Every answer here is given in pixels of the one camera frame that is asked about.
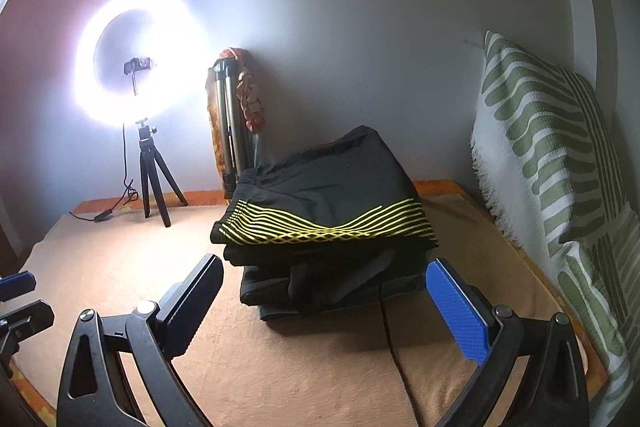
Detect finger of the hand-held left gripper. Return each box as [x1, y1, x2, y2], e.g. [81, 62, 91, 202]
[0, 299, 55, 363]
[0, 271, 38, 303]

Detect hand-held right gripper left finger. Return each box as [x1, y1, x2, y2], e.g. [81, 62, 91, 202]
[57, 253, 225, 427]

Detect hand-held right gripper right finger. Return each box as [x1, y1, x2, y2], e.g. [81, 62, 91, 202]
[425, 257, 588, 427]

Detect black pants with yellow stripes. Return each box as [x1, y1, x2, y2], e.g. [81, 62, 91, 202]
[210, 125, 440, 258]

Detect folded black pants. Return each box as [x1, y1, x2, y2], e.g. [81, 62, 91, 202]
[239, 263, 431, 323]
[224, 239, 437, 282]

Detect orange patterned mattress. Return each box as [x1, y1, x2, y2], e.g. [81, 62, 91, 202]
[0, 179, 611, 427]

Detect beige fleece blanket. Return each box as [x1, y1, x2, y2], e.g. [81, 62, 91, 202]
[10, 192, 608, 427]

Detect black mini tripod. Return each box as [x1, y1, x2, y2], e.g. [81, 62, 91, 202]
[135, 118, 189, 228]

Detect folded silver tripod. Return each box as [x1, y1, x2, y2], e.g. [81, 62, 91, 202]
[212, 59, 261, 200]

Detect green white striped pillow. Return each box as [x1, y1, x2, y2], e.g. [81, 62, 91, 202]
[470, 31, 640, 427]

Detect orange patterned cloth roll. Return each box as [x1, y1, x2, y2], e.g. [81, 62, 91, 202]
[205, 48, 266, 192]

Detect black phone holder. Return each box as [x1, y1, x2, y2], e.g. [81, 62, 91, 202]
[123, 56, 154, 96]

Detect thin black cable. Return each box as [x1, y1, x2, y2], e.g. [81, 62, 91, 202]
[377, 284, 437, 427]

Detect black cable with inline switch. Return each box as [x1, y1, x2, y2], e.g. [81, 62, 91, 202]
[69, 124, 140, 223]

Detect white ring light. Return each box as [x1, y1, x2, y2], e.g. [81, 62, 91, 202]
[70, 0, 206, 128]

